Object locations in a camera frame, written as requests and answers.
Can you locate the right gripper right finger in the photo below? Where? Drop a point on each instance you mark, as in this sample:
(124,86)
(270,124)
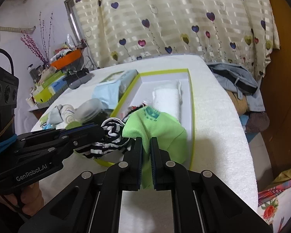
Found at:
(201,202)

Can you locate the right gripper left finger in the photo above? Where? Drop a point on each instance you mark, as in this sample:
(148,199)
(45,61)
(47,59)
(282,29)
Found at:
(91,202)

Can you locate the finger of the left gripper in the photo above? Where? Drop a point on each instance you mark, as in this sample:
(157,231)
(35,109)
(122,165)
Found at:
(67,144)
(91,130)

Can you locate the grey cloth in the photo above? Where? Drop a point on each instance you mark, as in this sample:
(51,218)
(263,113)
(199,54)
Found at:
(54,116)

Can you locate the green patterned towel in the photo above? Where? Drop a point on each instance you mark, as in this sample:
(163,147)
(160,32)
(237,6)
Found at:
(43,120)

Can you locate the cream striped sock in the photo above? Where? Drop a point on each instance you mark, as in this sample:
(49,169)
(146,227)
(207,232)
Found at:
(67,113)

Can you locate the black white striped cloth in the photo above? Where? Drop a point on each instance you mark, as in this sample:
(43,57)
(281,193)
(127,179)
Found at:
(112,140)

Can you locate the green microfiber cloth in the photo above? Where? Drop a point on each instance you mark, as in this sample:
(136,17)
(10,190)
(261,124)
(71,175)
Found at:
(172,137)

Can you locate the white towel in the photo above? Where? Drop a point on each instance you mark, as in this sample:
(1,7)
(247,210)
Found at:
(167,98)

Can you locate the pink patterned packet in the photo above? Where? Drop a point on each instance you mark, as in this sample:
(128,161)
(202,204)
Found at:
(131,109)

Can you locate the person's left hand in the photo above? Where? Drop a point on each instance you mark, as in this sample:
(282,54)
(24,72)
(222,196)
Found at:
(31,197)

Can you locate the green cosmetic jar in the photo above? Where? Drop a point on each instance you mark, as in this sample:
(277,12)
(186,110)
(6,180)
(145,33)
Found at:
(72,125)

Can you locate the grey lidded dark jar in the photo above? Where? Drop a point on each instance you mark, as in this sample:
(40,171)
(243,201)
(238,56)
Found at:
(92,111)

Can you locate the stack of boxes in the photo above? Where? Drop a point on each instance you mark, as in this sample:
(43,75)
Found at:
(45,94)

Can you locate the black grey handheld device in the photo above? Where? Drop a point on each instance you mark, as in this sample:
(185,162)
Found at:
(75,79)

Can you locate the glass jar black lid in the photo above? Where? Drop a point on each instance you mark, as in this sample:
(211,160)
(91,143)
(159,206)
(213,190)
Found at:
(33,73)

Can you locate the blue wet wipes pack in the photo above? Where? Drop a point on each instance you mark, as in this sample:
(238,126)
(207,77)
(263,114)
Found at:
(110,90)

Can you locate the floral pillow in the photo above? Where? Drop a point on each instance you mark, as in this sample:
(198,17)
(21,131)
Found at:
(274,203)

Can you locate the orange tray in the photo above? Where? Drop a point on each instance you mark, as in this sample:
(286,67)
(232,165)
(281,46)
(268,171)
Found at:
(64,58)

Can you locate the pink flower branches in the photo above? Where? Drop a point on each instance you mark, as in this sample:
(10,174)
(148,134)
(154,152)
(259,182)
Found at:
(43,54)

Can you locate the lime green cardboard box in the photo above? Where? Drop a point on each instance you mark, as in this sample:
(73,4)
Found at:
(141,89)

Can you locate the pile of clothes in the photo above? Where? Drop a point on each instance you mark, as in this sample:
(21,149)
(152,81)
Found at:
(244,91)

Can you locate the wooden wardrobe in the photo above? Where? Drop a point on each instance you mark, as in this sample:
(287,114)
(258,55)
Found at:
(276,92)

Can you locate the heart pattern curtain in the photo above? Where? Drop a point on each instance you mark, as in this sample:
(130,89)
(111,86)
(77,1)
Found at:
(241,32)

